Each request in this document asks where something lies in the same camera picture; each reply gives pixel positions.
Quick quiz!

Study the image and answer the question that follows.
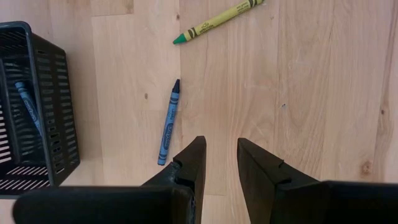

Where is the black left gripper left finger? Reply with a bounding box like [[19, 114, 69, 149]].
[[12, 135, 207, 224]]

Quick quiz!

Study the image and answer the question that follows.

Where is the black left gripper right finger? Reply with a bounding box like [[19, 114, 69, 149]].
[[237, 138, 398, 224]]

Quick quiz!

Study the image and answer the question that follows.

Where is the blue crayon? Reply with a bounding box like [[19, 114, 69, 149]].
[[14, 81, 43, 138], [157, 78, 181, 166]]

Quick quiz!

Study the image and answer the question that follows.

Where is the black plastic basket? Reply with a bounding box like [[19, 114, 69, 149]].
[[0, 21, 81, 200]]

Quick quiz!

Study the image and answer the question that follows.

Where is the green crayon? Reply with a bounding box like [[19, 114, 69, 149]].
[[172, 0, 265, 45]]

